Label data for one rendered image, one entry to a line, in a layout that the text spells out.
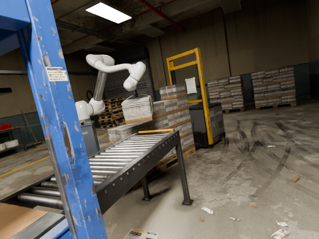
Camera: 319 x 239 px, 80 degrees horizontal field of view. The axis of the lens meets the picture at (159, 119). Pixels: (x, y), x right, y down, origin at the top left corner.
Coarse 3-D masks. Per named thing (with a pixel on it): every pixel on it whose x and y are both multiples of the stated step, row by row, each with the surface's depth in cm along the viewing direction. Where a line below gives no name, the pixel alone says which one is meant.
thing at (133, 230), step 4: (132, 228) 178; (132, 232) 172; (136, 232) 171; (140, 232) 170; (144, 232) 169; (148, 232) 169; (152, 232) 168; (128, 236) 168; (132, 236) 167; (136, 236) 166; (140, 236) 166; (144, 236) 165; (148, 236) 164; (152, 236) 163; (156, 236) 163
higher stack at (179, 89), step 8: (160, 88) 338; (168, 88) 325; (176, 88) 316; (184, 88) 332; (168, 96) 328; (184, 104) 330; (184, 112) 329; (184, 120) 329; (184, 128) 328; (192, 136) 344; (184, 144) 328; (192, 152) 343
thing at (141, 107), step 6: (126, 102) 193; (132, 102) 191; (138, 102) 191; (144, 102) 191; (150, 102) 205; (126, 108) 193; (132, 108) 193; (138, 108) 194; (144, 108) 193; (150, 108) 199; (126, 114) 196; (132, 114) 196; (138, 114) 196; (144, 114) 195; (150, 114) 195
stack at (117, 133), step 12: (156, 120) 283; (168, 120) 301; (108, 132) 267; (120, 132) 243; (132, 132) 251; (168, 132) 299; (180, 132) 320; (168, 156) 299; (156, 168) 281; (168, 168) 298
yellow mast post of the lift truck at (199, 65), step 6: (198, 48) 330; (198, 54) 330; (198, 60) 331; (198, 66) 334; (198, 72) 337; (198, 78) 341; (204, 84) 340; (204, 90) 340; (204, 96) 340; (204, 102) 342; (204, 108) 345; (204, 114) 350; (210, 126) 352; (210, 132) 352; (210, 138) 351; (210, 144) 353
